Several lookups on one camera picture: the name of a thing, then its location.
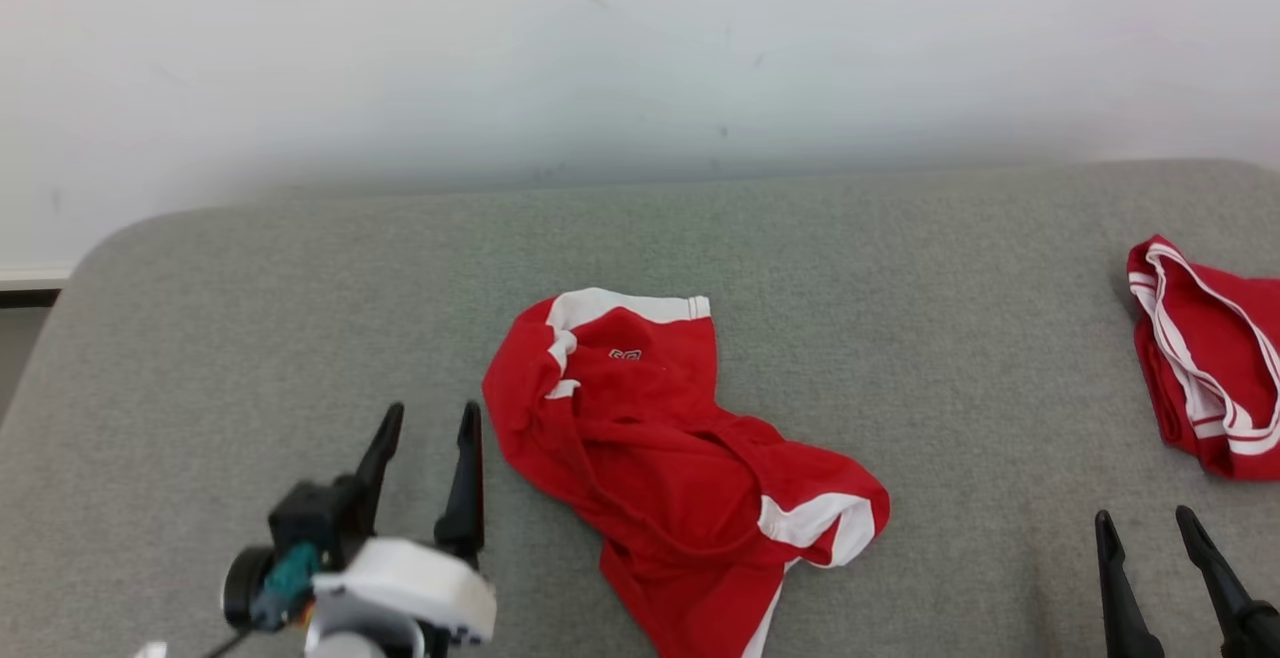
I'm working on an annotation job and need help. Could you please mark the grey fabric sofa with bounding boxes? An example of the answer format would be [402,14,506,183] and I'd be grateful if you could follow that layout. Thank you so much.
[0,160,1280,658]

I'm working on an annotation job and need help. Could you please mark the red white basketball shorts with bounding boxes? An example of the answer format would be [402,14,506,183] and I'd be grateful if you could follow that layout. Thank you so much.
[482,287,891,658]

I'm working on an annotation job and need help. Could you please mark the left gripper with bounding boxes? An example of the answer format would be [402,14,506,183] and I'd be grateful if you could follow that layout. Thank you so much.
[268,401,498,647]

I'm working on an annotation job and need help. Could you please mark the white wall baseboard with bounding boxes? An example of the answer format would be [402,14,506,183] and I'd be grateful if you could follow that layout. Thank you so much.
[0,263,76,311]

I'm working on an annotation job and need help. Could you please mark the red Bulls basketball jersey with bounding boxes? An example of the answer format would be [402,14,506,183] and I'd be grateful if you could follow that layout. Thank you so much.
[1127,234,1280,482]

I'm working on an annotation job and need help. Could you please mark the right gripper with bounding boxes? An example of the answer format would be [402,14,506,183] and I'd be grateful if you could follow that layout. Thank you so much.
[1095,506,1280,658]

